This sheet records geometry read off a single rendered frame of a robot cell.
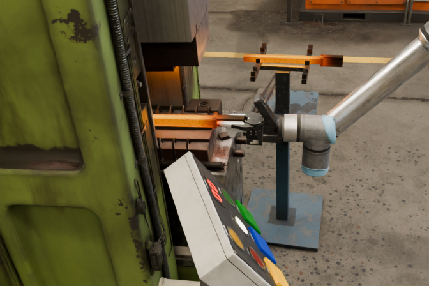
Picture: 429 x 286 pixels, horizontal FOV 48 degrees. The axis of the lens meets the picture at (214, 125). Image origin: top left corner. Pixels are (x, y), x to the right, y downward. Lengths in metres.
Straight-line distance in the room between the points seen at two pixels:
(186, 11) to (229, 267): 0.65
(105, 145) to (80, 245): 0.46
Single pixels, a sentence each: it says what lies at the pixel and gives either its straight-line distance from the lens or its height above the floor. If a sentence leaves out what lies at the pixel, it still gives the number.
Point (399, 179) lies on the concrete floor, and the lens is 3.02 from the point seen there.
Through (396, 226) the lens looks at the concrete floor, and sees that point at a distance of 2.73.
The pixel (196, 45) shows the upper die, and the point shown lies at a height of 1.33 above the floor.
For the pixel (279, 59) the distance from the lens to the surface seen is 2.13.
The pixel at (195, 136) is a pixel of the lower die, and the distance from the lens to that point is 1.58.
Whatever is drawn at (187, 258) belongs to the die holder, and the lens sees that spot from 1.85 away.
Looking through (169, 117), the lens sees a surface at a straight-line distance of 1.63.
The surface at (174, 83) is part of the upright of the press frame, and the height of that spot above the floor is 1.02.
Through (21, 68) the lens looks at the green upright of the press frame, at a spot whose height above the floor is 1.39.
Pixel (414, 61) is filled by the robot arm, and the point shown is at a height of 1.19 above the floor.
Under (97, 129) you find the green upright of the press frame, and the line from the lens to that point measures 1.18.
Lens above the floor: 1.88
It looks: 33 degrees down
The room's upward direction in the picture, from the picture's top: 5 degrees counter-clockwise
